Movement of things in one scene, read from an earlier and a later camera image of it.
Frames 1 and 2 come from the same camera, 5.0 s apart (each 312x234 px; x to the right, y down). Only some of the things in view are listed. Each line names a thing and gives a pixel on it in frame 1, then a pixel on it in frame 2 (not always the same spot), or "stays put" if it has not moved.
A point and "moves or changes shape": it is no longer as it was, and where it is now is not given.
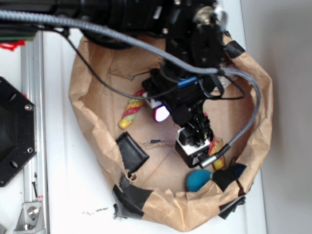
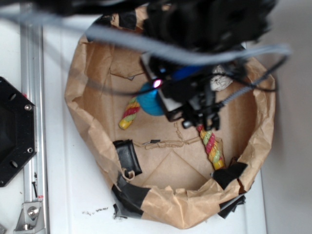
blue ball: [196, 179] moves or changes shape
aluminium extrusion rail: [33, 86] stays put
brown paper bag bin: [152, 183] stays put
